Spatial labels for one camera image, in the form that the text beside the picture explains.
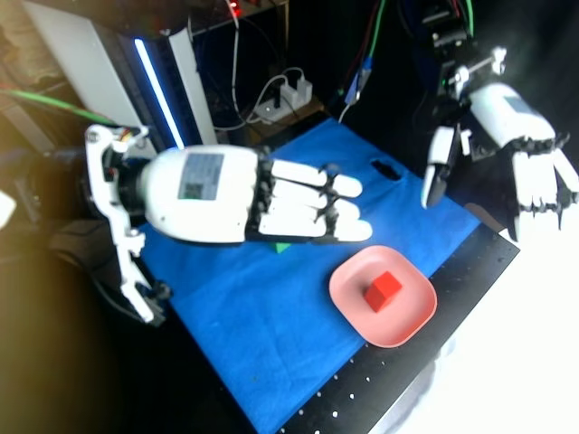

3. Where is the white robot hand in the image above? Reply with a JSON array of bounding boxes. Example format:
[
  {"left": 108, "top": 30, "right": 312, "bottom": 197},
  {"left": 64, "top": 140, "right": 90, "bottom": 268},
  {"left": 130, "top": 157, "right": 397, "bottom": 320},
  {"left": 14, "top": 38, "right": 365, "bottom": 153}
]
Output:
[
  {"left": 420, "top": 83, "right": 579, "bottom": 243},
  {"left": 138, "top": 144, "right": 375, "bottom": 245}
]

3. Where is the red cube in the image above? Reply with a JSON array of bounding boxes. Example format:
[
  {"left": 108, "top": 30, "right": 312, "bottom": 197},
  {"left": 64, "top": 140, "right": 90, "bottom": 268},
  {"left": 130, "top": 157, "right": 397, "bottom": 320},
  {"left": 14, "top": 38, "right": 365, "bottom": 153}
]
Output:
[{"left": 364, "top": 270, "right": 403, "bottom": 313}]

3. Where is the pink square plate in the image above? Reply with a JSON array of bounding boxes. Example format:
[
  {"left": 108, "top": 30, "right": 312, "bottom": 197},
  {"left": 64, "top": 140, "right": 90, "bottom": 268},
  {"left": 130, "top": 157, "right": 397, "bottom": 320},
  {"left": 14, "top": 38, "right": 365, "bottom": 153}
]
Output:
[{"left": 328, "top": 245, "right": 439, "bottom": 349}]

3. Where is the blue cloth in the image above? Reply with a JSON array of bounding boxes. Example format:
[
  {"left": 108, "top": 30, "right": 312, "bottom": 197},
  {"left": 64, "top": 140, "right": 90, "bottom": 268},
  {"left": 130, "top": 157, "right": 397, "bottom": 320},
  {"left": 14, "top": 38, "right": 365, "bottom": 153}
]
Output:
[{"left": 138, "top": 118, "right": 483, "bottom": 434}]

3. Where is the blue plug connector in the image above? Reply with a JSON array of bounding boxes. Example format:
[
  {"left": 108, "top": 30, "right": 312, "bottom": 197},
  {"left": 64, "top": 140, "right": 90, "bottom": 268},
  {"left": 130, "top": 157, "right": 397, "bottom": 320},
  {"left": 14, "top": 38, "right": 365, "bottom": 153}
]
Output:
[{"left": 344, "top": 56, "right": 375, "bottom": 105}]

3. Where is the white tower case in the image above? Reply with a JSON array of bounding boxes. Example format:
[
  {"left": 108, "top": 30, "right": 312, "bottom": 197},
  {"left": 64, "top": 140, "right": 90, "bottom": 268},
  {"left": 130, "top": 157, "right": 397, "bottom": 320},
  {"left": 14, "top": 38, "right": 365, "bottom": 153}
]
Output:
[{"left": 22, "top": 0, "right": 218, "bottom": 150}]

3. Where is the white power strip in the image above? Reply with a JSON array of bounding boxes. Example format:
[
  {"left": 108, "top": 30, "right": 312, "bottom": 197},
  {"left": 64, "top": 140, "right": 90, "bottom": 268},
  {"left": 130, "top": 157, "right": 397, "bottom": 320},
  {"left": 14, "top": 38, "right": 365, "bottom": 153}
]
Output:
[{"left": 254, "top": 76, "right": 314, "bottom": 124}]

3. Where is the green cable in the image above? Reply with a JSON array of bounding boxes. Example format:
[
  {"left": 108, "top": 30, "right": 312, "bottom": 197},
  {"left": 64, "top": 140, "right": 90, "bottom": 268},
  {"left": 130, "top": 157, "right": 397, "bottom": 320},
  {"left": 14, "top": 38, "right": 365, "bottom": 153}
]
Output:
[
  {"left": 361, "top": 0, "right": 386, "bottom": 60},
  {"left": 0, "top": 88, "right": 119, "bottom": 126}
]

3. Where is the white cable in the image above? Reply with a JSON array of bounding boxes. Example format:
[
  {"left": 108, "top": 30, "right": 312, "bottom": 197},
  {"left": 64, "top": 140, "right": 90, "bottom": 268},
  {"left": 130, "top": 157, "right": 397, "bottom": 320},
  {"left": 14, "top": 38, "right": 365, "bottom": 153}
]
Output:
[{"left": 225, "top": 13, "right": 272, "bottom": 132}]

